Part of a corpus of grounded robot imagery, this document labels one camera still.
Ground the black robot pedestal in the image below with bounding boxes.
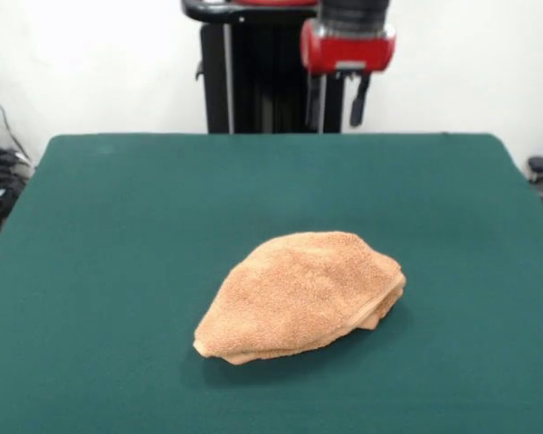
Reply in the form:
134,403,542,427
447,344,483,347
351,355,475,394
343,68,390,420
182,0,355,135

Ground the grey wall cable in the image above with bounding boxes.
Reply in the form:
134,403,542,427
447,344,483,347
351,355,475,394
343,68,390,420
0,81,31,162

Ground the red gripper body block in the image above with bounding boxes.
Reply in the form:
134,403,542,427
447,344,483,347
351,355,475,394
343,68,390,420
300,21,397,76

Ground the dark green table cloth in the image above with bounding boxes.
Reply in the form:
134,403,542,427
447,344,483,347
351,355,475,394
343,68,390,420
0,132,543,434

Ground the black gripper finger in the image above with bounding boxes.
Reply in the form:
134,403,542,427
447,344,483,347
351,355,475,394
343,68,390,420
349,73,372,128
305,73,323,128

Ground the black cluttered equipment pile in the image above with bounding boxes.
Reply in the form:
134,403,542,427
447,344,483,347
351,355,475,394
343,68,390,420
0,147,34,237

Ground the tan terry towel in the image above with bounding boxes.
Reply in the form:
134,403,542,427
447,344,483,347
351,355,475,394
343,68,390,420
193,231,409,365

